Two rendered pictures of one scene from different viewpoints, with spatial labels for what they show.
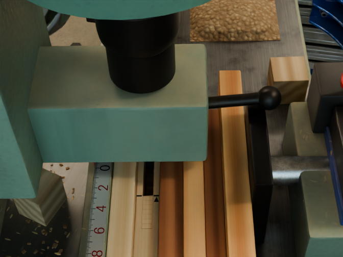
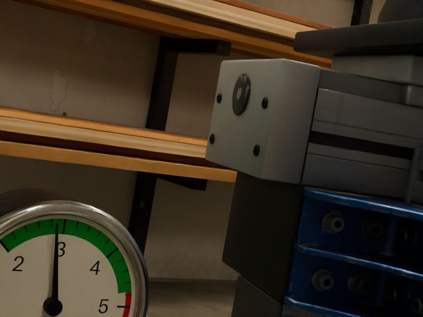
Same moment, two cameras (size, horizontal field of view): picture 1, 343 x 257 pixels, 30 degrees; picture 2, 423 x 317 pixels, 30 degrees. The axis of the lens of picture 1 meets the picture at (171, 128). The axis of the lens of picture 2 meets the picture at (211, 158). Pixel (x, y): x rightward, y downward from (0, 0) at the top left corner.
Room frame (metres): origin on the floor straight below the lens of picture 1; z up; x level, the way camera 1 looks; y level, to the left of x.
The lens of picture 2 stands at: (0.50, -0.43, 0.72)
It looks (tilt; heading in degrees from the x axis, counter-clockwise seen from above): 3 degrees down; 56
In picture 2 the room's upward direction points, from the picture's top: 10 degrees clockwise
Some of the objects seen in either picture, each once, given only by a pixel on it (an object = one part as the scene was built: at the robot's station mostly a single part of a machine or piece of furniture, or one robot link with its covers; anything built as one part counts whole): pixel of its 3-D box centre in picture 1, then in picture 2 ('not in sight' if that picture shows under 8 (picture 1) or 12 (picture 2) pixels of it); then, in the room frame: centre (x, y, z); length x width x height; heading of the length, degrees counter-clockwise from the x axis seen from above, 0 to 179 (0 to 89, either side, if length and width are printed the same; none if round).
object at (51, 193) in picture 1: (39, 195); not in sight; (0.38, 0.14, 0.82); 0.04 x 0.04 x 0.04; 60
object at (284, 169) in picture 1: (291, 170); not in sight; (0.31, -0.10, 0.95); 0.09 x 0.07 x 0.09; 177
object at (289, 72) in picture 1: (287, 80); not in sight; (0.44, -0.12, 0.92); 0.03 x 0.03 x 0.03; 89
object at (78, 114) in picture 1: (122, 108); not in sight; (0.35, 0.04, 0.99); 0.14 x 0.07 x 0.09; 87
